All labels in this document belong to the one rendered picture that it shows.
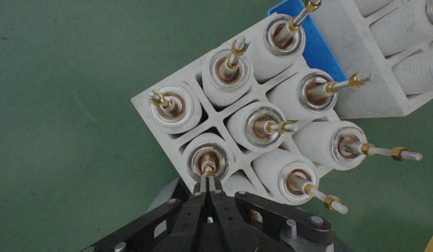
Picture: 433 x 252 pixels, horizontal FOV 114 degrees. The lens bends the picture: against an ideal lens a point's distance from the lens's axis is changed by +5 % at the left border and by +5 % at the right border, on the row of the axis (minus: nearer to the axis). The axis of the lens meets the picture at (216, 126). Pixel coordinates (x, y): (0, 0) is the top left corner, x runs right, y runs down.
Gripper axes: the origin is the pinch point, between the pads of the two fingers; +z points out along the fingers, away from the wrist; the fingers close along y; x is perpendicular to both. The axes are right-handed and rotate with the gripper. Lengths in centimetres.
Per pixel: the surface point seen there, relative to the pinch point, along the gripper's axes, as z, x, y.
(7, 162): 37, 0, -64
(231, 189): 12.9, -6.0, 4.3
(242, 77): 10.6, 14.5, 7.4
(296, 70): 17.8, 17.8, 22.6
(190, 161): 10.7, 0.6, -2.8
